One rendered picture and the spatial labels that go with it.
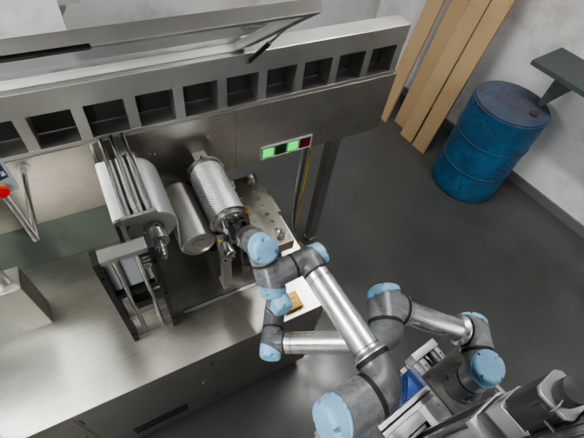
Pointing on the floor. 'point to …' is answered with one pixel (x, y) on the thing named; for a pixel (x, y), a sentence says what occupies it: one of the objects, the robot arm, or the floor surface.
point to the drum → (488, 140)
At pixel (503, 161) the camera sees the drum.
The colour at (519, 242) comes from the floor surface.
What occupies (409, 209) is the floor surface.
